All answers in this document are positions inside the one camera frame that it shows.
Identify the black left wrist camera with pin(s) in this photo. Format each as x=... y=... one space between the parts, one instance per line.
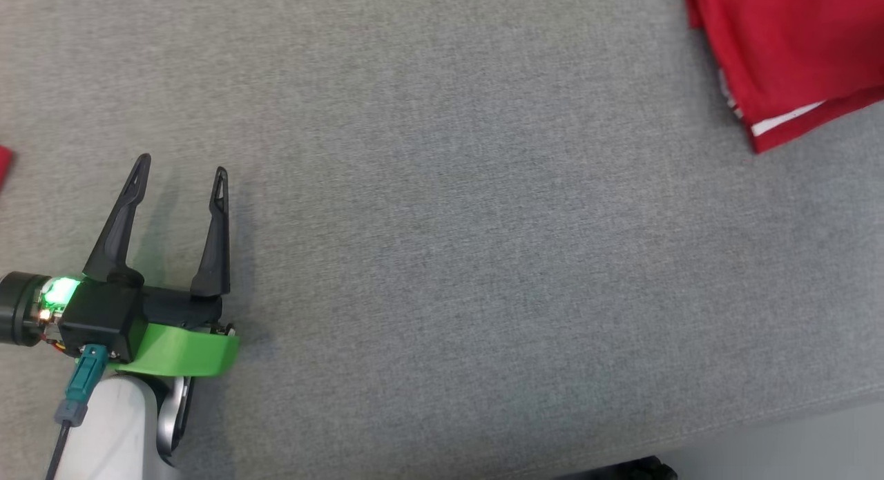
x=103 y=318

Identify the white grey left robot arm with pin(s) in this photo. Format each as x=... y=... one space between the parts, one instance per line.
x=117 y=425

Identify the red Bulls 23 jersey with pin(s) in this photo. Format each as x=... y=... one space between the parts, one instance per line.
x=794 y=45

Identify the red shorts with white stripe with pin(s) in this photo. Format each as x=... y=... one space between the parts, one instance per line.
x=4 y=166

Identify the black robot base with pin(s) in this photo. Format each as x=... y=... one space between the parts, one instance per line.
x=635 y=472

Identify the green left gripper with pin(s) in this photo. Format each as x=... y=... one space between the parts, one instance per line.
x=186 y=352

